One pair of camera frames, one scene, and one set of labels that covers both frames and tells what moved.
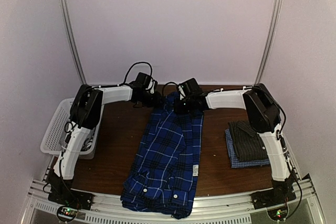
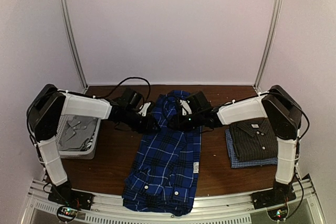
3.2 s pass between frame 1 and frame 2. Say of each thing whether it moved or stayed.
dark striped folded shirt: stayed
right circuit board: stayed
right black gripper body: moved
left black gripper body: moved
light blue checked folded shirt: stayed
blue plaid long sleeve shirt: stayed
